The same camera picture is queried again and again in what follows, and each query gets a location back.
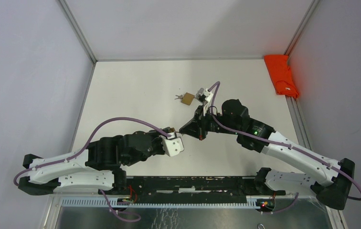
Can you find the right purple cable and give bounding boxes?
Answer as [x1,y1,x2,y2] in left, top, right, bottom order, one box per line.
[207,81,361,215]

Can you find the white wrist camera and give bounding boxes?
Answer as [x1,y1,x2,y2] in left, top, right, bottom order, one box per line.
[195,88,214,115]
[162,137,184,157]

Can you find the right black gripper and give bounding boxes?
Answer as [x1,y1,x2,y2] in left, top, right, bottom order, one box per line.
[179,104,239,141]

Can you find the silver keys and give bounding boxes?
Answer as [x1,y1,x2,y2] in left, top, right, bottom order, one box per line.
[175,94,184,100]

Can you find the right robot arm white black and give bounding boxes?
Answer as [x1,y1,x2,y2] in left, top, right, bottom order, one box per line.
[180,99,355,210]

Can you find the large brass padlock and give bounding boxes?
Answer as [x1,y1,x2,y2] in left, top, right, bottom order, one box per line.
[180,93,195,105]

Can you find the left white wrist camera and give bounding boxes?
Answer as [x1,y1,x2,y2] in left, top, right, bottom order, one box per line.
[162,137,184,157]

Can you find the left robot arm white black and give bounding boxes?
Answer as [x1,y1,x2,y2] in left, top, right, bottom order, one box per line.
[18,127,177,196]

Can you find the orange folded cloth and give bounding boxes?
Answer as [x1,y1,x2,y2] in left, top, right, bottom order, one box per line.
[264,54,300,99]

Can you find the purple cable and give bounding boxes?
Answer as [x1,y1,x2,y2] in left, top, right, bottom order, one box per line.
[13,117,172,222]
[207,81,361,215]

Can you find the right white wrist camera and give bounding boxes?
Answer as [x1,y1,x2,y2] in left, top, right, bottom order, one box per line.
[195,88,214,115]

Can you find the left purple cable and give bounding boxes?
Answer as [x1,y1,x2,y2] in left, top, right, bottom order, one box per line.
[13,117,172,222]

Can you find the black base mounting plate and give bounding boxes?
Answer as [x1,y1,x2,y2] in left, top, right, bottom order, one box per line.
[105,176,286,204]

